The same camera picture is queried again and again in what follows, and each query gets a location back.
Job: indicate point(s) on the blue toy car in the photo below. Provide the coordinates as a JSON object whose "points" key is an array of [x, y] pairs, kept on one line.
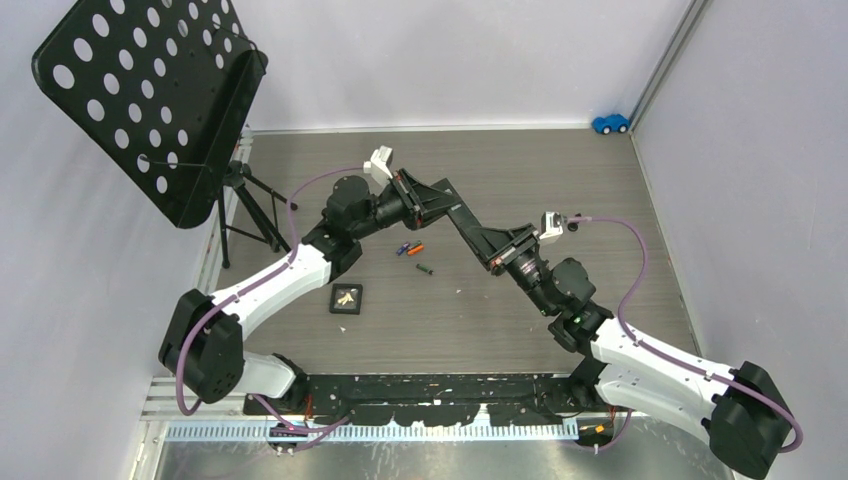
{"points": [[614, 123]]}

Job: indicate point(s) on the black perforated music stand tray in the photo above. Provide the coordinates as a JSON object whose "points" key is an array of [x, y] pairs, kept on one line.
{"points": [[163, 87]]}

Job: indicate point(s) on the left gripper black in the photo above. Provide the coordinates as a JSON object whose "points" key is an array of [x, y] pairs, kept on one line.
{"points": [[420, 203]]}

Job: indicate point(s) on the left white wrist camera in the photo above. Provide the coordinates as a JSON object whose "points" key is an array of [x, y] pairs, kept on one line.
{"points": [[378, 166]]}

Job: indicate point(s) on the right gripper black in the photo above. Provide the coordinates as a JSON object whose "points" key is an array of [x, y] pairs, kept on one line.
{"points": [[492, 242]]}

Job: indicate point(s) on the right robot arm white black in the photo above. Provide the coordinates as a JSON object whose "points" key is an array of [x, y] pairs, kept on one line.
{"points": [[738, 412]]}

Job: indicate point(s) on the blue purple battery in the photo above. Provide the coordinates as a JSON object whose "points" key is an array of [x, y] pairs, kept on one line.
{"points": [[403, 248]]}

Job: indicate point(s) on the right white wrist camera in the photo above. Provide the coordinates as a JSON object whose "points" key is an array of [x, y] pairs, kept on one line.
{"points": [[551, 228]]}

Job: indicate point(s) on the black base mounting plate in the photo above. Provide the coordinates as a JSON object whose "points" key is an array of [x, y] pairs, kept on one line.
{"points": [[440, 400]]}

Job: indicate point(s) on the small black square tray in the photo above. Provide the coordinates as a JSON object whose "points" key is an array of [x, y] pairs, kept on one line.
{"points": [[346, 299]]}

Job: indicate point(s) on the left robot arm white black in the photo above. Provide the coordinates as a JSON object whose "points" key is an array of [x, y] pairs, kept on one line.
{"points": [[204, 343]]}

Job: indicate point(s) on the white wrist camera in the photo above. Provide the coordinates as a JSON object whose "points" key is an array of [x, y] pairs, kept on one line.
{"points": [[378, 166], [551, 228]]}

